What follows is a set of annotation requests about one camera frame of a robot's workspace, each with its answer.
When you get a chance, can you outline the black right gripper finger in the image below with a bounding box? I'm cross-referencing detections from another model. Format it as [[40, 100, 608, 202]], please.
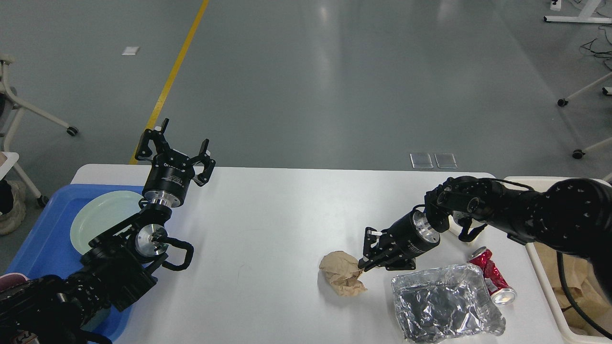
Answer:
[[382, 258, 416, 271], [358, 227, 400, 272]]

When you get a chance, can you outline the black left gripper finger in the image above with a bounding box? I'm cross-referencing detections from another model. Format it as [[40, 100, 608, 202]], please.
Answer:
[[186, 139, 216, 187], [135, 119, 175, 165]]

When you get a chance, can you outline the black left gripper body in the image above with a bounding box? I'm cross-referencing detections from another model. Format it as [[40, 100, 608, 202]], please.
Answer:
[[142, 162, 195, 208]]

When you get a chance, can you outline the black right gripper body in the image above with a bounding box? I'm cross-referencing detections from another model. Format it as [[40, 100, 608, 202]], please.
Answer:
[[382, 210, 441, 259]]

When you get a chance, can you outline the brown paper ball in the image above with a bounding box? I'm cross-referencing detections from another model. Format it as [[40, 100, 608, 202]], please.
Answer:
[[319, 251, 368, 298]]

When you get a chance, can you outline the light green plate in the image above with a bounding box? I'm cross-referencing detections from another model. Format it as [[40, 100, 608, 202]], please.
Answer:
[[70, 190, 142, 255]]

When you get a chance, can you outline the brown paper bag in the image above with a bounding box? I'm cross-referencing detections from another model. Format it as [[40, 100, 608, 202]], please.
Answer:
[[534, 243, 612, 337]]

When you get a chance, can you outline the white paper cup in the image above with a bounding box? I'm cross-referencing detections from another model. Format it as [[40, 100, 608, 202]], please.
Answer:
[[449, 211, 487, 243]]

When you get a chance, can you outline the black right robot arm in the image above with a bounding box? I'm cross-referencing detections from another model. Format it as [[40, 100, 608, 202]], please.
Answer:
[[358, 176, 612, 299]]

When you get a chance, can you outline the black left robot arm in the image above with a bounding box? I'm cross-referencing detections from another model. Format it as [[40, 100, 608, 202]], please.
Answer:
[[1, 119, 216, 344]]

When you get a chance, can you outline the crumpled aluminium foil tray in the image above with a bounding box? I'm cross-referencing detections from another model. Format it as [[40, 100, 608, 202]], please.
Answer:
[[391, 263, 506, 344]]

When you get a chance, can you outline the small clear floor plate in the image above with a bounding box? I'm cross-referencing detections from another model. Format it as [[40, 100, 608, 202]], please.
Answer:
[[409, 152, 434, 170]]

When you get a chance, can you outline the red snack wrapper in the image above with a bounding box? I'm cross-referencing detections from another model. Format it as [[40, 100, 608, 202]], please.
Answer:
[[468, 247, 517, 306]]

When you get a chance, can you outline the blue plastic tray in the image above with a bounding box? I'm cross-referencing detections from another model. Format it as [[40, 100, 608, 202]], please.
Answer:
[[0, 184, 149, 342]]

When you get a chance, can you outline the white rolling chair left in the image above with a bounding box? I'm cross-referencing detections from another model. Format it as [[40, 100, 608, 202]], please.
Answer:
[[0, 53, 79, 151]]

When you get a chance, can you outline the white rolling chair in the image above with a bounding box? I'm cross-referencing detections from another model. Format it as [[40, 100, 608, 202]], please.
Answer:
[[0, 53, 79, 151], [557, 72, 612, 160]]

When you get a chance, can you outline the beige plastic bin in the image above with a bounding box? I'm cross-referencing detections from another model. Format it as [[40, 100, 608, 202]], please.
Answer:
[[505, 176, 611, 344]]

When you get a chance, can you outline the white sack on floor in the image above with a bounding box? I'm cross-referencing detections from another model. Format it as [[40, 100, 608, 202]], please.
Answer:
[[0, 179, 26, 236]]

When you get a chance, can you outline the pink mug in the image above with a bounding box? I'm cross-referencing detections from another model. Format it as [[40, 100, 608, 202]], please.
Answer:
[[0, 272, 29, 292]]

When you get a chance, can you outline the white rolling chair right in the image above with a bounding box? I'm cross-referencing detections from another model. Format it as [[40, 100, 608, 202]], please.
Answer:
[[557, 72, 612, 160]]

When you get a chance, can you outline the white table base far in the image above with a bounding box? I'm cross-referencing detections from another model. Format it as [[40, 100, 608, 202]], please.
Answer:
[[543, 0, 612, 25]]

